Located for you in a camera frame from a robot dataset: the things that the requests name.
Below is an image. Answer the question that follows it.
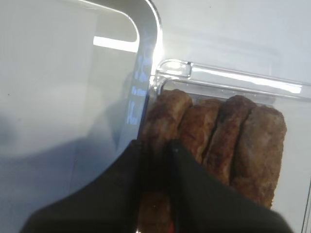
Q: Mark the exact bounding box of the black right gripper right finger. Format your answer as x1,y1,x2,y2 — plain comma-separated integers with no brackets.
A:
167,141,292,233

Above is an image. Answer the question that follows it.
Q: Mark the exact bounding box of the brown meat patty front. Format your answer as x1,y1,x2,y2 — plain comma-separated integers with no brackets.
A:
231,105,287,208

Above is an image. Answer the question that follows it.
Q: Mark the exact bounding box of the white serving tray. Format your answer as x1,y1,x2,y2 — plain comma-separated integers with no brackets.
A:
0,0,161,233

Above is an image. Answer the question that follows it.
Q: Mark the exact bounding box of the clear patty and tomato container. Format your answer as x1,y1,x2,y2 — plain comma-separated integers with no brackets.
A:
149,59,311,233

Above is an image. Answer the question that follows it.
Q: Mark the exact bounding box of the brown meat patty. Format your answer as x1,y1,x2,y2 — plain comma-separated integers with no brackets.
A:
138,89,192,233
178,99,222,164
203,95,256,185
231,105,287,208

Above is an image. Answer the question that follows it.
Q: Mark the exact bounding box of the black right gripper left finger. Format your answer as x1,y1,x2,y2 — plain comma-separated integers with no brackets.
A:
21,140,143,233

